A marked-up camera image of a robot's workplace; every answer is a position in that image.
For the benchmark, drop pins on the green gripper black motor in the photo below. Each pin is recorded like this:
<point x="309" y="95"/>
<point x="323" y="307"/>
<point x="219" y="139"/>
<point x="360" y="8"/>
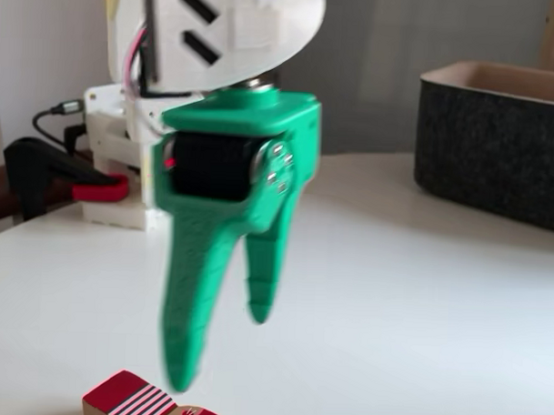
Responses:
<point x="244" y="120"/>

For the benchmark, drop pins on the red striped wooden block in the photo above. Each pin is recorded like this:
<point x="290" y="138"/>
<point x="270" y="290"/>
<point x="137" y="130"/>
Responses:
<point x="129" y="393"/>

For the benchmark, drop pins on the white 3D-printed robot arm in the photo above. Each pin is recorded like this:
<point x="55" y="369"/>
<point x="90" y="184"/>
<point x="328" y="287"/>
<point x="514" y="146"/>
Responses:
<point x="246" y="33"/>

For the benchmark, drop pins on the black and red table clamp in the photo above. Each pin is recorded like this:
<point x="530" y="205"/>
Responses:
<point x="28" y="162"/>

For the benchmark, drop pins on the dark grey fabric speaker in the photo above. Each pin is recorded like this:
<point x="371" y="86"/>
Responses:
<point x="488" y="155"/>

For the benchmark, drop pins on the grey panel with wooden frame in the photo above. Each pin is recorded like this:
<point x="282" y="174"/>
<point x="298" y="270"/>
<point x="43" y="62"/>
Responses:
<point x="400" y="61"/>

